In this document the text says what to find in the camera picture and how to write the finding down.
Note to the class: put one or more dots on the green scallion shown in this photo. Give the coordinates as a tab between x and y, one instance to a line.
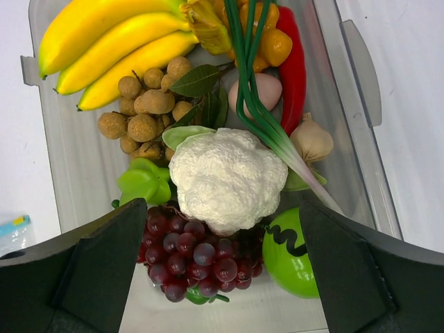
251	110

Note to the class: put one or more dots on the beige garlic bulb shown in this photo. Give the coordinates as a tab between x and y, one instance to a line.
311	141

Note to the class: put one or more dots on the red grape bunch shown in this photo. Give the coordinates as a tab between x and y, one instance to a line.
181	253

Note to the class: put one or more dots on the clear plastic food bin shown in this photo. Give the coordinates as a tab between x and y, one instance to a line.
342	96

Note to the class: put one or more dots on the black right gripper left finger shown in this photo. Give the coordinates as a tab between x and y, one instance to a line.
93	291

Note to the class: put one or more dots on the orange yellow flower fruit cluster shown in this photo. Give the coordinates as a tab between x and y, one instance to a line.
209	22

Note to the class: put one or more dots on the green starfruit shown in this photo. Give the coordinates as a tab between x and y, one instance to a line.
144	179

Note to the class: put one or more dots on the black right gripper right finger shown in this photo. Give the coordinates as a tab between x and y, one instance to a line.
351	288

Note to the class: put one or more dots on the red chili pepper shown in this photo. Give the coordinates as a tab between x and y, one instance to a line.
292	73

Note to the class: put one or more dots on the white cauliflower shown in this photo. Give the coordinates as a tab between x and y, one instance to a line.
226	177

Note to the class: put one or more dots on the yellow banana bunch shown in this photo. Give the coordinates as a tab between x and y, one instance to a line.
91	45

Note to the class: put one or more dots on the clear zip bag blue zipper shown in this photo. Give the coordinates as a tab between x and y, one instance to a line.
16	235

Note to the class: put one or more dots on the green toy watermelon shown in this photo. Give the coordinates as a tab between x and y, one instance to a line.
285	255

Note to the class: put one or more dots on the brown longan cluster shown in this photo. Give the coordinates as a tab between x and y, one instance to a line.
146	110

